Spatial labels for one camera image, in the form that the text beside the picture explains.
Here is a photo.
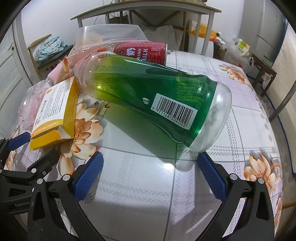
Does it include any floral tablecloth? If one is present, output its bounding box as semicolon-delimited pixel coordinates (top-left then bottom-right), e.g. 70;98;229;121
0;50;284;241

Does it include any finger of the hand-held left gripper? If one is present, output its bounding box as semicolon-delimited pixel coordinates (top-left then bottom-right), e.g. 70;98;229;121
0;132;31;167
0;148;60;186

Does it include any red drink can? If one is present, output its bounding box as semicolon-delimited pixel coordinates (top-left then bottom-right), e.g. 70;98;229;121
113;41;167;66

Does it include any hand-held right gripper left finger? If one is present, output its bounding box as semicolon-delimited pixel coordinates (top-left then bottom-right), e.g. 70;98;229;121
28;152;104;241

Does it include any wooden chair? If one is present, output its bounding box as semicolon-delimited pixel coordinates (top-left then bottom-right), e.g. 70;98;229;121
28;34;74;79

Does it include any white door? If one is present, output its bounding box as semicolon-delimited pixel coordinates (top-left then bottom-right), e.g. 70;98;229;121
0;21;31;130

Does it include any wooden desk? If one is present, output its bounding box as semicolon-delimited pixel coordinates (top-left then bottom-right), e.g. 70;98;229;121
70;2;222;56

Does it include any white refrigerator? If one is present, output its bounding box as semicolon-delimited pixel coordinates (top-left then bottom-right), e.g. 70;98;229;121
258;0;287;57

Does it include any floral cushion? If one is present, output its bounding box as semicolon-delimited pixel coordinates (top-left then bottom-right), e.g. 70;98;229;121
35;37;67;65

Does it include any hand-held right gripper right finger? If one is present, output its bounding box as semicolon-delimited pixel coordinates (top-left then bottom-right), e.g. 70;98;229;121
197;152;275;241

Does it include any white plastic bag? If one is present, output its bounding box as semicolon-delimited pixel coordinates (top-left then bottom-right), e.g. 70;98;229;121
229;37;253;72

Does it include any pink translucent wrapper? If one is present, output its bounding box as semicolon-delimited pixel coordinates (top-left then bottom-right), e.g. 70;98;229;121
22;83;53;130

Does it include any beige snack wrapper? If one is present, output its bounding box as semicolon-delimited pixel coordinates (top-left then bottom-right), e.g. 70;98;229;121
60;57;78;79

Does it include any grey metal pole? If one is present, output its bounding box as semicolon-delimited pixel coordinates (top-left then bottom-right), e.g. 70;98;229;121
269;86;296;121

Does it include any clear plastic container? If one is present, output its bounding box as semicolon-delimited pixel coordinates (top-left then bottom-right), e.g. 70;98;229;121
73;24;152;57

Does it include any pink packet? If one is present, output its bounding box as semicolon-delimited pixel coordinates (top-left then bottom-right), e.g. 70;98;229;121
47;66;77;84

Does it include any clear plastic sheet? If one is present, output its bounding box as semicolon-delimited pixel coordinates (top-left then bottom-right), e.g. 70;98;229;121
141;24;185;50

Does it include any yellow plastic bag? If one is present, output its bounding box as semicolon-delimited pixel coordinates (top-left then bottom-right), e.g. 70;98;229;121
188;23;219;42

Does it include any green plastic bottle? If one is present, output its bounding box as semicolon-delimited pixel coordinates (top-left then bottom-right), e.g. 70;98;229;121
74;54;232;153

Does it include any yellow cardboard box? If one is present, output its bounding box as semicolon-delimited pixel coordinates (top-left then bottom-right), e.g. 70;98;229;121
30;77;80;151

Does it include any dark wooden stool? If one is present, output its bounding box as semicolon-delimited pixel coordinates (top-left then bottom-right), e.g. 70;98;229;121
246;54;277;87

